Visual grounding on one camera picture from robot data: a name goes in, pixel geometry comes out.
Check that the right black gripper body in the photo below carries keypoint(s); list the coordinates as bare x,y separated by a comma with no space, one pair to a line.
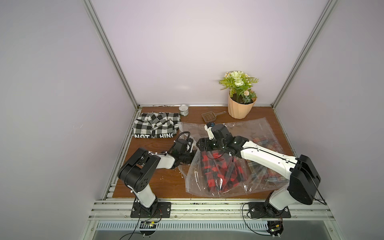
205,144

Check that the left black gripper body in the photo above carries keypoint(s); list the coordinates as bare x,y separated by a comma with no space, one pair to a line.
187,157

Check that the clear plastic vacuum bag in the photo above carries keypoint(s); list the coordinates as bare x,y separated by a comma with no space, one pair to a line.
194,179

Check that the black white checked shirt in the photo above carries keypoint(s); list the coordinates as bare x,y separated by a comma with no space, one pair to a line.
156,125

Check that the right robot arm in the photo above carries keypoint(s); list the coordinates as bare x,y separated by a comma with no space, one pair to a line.
303,177

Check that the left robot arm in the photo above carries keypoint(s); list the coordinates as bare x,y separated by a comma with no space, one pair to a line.
137,172

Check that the red black checked shirt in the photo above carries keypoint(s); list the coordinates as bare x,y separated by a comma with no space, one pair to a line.
222,172

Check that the multicolour tartan shirt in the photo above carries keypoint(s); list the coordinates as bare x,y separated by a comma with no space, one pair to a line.
268,159

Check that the brown plastic scoop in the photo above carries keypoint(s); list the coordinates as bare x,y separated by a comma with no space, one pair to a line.
211,116

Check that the small labelled tin can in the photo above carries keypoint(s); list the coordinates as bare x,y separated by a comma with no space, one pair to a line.
184,110

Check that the potted artificial flower plant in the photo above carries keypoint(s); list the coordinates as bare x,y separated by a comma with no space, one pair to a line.
241,96

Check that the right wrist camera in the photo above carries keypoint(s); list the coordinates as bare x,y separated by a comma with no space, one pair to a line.
208,128

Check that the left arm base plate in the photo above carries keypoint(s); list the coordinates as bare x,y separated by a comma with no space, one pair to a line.
158,210

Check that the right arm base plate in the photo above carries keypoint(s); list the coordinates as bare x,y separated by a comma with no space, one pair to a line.
255,210

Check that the aluminium rail frame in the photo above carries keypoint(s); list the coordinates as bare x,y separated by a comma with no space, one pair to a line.
203,214

